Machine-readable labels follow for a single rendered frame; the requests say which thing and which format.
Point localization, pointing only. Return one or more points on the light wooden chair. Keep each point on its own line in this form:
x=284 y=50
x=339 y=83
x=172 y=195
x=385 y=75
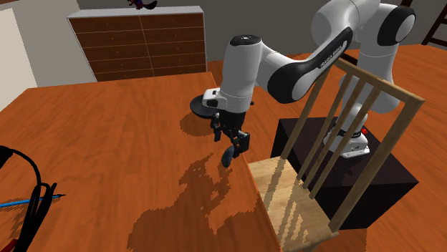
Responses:
x=290 y=202

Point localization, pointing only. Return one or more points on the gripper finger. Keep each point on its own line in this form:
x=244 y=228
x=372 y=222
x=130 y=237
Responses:
x=243 y=142
x=216 y=130

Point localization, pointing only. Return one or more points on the dark blue oval thing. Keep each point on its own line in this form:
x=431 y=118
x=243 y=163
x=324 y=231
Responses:
x=227 y=157

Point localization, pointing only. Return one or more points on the black round plate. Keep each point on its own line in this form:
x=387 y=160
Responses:
x=199 y=107

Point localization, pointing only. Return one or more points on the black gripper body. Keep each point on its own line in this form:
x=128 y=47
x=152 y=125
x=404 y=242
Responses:
x=232 y=122

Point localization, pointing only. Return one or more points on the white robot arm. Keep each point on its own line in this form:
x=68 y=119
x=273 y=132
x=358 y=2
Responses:
x=244 y=66

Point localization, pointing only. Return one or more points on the dark wooden ladder shelf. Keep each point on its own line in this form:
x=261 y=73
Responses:
x=434 y=28

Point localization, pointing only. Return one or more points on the dark purple animal figure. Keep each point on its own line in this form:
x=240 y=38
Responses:
x=141 y=4

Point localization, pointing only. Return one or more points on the brown chest of drawers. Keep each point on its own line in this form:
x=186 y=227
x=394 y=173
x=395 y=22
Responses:
x=139 y=45

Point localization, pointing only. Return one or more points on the blue pen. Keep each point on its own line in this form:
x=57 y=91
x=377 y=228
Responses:
x=15 y=202

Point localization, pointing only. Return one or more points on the red thing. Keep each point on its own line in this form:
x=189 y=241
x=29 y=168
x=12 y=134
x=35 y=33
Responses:
x=6 y=246

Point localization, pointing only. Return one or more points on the black headphones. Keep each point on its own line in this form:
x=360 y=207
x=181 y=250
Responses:
x=35 y=199

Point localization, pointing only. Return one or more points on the black robot stand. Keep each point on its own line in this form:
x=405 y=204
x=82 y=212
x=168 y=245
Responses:
x=363 y=188

